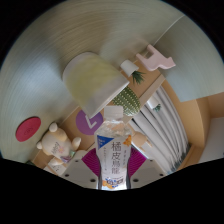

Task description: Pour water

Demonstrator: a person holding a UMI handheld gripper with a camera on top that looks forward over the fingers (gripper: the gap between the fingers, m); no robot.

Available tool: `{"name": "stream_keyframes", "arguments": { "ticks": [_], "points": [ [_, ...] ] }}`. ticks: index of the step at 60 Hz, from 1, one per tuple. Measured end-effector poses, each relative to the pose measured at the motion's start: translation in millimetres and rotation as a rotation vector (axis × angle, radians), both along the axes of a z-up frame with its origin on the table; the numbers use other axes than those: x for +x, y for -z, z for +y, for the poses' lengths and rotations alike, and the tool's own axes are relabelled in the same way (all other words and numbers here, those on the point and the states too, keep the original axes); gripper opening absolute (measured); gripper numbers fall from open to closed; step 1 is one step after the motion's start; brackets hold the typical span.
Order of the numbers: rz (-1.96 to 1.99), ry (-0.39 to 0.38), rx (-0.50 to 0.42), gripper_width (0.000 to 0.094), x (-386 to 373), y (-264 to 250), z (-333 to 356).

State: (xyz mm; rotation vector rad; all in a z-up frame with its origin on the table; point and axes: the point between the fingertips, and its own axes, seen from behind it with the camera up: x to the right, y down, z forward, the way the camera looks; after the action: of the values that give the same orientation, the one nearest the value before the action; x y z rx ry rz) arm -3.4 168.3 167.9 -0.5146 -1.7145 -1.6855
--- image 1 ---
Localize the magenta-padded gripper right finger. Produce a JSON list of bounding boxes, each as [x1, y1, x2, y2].
[[128, 147, 168, 190]]

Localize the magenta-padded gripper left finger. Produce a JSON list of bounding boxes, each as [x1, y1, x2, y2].
[[61, 148, 101, 190]]

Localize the clear plastic drink bottle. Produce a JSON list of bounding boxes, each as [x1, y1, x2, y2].
[[94, 105, 133, 191]]

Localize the beige plush mouse toy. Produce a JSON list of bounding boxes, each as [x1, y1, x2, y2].
[[35, 122, 88, 177]]

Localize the wooden back ledge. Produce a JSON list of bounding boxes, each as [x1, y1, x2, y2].
[[31, 63, 168, 168]]

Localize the light grey curtain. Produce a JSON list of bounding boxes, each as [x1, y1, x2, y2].
[[128, 84, 191, 174]]

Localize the flat round red coaster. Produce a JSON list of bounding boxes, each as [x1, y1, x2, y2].
[[15, 116, 42, 143]]

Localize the grey-green desk divider panel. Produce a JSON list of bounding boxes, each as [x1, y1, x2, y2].
[[154, 14, 224, 103]]

